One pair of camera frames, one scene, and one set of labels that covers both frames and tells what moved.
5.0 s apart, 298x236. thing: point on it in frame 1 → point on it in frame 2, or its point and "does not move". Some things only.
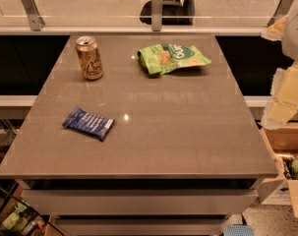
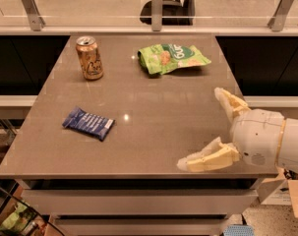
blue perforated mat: [239, 230] does not move
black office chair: [179, 11] does not move
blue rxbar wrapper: [91, 124] does not move
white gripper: [296, 38] → [257, 136]
